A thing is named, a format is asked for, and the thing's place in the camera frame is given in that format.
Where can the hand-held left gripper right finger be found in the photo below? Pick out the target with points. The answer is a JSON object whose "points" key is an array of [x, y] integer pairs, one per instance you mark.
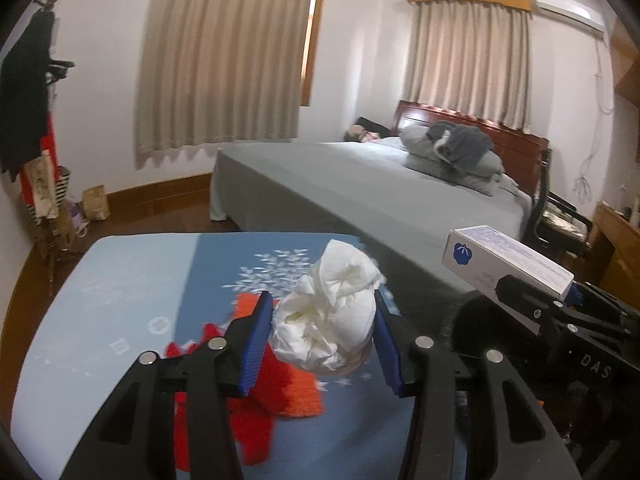
{"points": [[390, 345]]}

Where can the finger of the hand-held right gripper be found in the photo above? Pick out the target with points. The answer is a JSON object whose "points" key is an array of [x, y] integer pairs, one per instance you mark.
{"points": [[576, 294], [520, 292]]}

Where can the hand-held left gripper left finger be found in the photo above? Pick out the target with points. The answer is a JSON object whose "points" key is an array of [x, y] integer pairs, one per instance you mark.
{"points": [[257, 340]]}

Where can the white cardboard box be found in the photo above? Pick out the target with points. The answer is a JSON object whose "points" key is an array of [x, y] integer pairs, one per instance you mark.
{"points": [[510, 255]]}

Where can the white plastic bag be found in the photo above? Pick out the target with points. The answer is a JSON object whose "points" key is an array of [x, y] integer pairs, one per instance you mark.
{"points": [[325, 320]]}

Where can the wooden desk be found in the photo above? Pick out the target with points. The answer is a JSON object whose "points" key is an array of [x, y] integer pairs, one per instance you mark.
{"points": [[617, 250]]}

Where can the black office chair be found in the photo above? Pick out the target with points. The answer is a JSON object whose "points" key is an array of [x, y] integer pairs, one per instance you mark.
{"points": [[560, 220]]}

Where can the red cloth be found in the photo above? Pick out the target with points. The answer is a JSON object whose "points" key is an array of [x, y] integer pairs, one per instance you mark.
{"points": [[250, 435]]}

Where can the dark wooden headboard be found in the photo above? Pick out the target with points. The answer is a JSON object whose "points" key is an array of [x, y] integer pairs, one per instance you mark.
{"points": [[520, 150]]}

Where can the blue printed tablecloth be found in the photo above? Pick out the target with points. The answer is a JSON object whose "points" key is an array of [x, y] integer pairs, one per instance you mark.
{"points": [[125, 285]]}

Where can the dark grey clothing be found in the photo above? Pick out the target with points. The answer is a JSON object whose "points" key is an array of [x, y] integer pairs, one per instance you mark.
{"points": [[465, 142]]}

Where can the bed with grey sheet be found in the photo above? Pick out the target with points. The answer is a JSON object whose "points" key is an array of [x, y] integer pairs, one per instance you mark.
{"points": [[325, 185]]}

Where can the folded grey quilt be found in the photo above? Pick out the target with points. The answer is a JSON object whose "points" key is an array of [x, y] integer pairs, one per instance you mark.
{"points": [[415, 142]]}

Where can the brown paper bag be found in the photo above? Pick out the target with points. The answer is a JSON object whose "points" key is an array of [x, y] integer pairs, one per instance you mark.
{"points": [[96, 202]]}

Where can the pink bundle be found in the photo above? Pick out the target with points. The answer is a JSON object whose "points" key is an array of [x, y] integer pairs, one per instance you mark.
{"points": [[357, 134]]}

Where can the purple and white appliance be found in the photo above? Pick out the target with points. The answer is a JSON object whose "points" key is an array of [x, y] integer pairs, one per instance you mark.
{"points": [[77, 220]]}

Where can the brown cardboard bag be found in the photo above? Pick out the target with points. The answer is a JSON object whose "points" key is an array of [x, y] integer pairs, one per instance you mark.
{"points": [[62, 232]]}

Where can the narrow beige curtain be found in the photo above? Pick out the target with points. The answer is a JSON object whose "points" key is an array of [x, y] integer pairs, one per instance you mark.
{"points": [[465, 65]]}

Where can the striped bag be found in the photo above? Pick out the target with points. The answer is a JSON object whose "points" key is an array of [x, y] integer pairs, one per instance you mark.
{"points": [[65, 190]]}

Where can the beige tote bag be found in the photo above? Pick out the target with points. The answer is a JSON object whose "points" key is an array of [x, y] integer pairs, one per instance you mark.
{"points": [[42, 185]]}

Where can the wide beige curtain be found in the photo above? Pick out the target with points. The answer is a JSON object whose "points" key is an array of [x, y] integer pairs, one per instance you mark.
{"points": [[225, 60]]}

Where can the white air conditioner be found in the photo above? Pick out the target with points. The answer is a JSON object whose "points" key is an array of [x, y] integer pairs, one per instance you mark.
{"points": [[567, 10]]}

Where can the red garment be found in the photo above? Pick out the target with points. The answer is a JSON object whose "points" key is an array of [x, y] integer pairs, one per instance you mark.
{"points": [[50, 130]]}

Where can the dark jacket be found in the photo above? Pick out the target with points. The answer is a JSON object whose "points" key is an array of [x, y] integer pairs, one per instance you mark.
{"points": [[25, 100]]}

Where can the wooden wall cabinet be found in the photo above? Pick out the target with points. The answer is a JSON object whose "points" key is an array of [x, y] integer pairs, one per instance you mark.
{"points": [[630, 70]]}

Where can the wooden window frame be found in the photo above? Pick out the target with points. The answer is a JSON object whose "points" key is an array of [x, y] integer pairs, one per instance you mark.
{"points": [[311, 40]]}

